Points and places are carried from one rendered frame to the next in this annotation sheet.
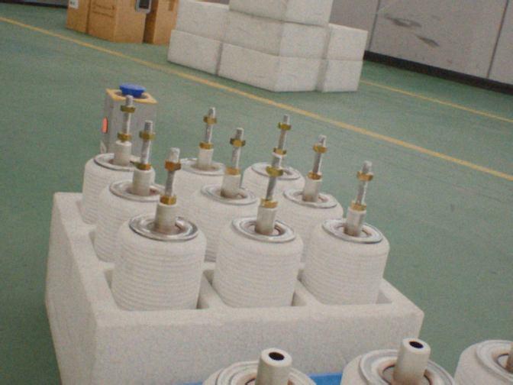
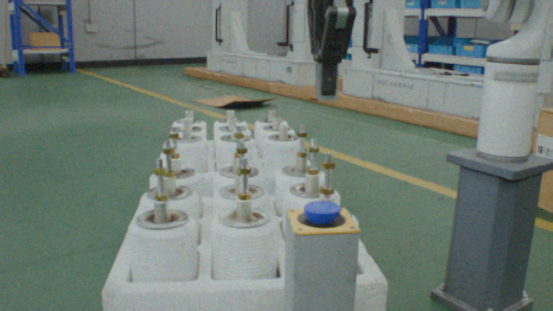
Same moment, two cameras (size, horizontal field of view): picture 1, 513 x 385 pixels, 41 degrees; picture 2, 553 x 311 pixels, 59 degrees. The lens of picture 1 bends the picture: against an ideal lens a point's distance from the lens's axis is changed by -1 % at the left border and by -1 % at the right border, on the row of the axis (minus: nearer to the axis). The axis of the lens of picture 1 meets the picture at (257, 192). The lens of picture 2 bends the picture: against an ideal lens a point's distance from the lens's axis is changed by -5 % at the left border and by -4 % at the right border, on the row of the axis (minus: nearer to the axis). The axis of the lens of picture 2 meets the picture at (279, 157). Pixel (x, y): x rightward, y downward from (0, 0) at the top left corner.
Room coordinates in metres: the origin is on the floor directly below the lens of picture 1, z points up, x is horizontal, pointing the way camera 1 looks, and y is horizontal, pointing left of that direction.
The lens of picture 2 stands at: (1.59, 0.34, 0.52)
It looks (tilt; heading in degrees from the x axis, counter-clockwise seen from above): 14 degrees down; 198
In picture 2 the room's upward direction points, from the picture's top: 1 degrees clockwise
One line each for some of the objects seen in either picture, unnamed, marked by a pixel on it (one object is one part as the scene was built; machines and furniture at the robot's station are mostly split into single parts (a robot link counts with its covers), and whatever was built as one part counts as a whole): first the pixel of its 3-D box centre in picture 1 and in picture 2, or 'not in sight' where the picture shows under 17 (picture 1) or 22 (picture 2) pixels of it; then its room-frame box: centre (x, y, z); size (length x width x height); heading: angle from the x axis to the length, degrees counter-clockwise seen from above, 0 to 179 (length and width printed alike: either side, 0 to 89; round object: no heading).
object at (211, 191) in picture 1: (228, 195); (241, 192); (0.84, 0.04, 0.25); 0.08 x 0.08 x 0.01
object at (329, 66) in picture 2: not in sight; (330, 71); (1.09, 0.23, 0.48); 0.03 x 0.01 x 0.05; 25
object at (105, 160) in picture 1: (120, 163); not in sight; (0.90, 0.19, 0.25); 0.08 x 0.08 x 0.01
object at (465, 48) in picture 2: not in sight; (480, 47); (-4.69, 0.71, 0.36); 0.50 x 0.38 x 0.21; 142
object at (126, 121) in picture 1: (126, 123); (327, 179); (0.90, 0.19, 0.31); 0.01 x 0.01 x 0.08; 7
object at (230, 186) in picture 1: (230, 185); (241, 185); (0.84, 0.04, 0.26); 0.02 x 0.02 x 0.03
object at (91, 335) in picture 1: (211, 306); (242, 280); (0.84, 0.03, 0.09); 0.39 x 0.39 x 0.18; 25
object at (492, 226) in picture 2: not in sight; (491, 232); (0.62, 0.46, 0.15); 0.15 x 0.15 x 0.30; 52
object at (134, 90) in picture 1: (131, 92); (321, 214); (1.08, 0.22, 0.32); 0.04 x 0.04 x 0.02
